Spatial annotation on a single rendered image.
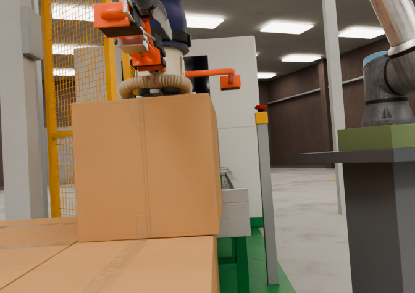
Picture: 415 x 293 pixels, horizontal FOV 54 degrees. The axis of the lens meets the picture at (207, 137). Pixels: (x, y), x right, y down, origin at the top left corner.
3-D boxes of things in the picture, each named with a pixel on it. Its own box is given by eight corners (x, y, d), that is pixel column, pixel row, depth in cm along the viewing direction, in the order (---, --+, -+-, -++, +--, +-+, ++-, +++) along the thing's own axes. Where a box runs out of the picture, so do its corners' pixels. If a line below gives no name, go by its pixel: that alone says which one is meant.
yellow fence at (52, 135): (47, 268, 305) (34, -8, 314) (60, 264, 313) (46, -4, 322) (122, 285, 250) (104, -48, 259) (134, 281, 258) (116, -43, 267)
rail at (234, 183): (226, 189, 413) (225, 171, 414) (231, 189, 413) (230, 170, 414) (239, 234, 183) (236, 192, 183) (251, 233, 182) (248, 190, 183)
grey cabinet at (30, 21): (36, 60, 272) (33, 16, 274) (44, 60, 272) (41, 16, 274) (21, 53, 252) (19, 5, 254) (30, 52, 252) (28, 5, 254)
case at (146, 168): (129, 212, 175) (124, 119, 177) (222, 206, 173) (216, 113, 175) (78, 242, 115) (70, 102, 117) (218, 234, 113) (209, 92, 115)
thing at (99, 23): (105, 39, 93) (104, 17, 93) (138, 36, 92) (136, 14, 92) (94, 27, 84) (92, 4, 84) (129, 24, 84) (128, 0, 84)
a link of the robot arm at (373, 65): (388, 102, 164) (385, 58, 164) (422, 95, 147) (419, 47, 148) (356, 102, 159) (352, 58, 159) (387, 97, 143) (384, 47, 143)
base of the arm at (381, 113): (389, 126, 166) (387, 102, 166) (428, 123, 148) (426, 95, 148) (350, 128, 160) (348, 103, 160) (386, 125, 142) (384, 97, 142)
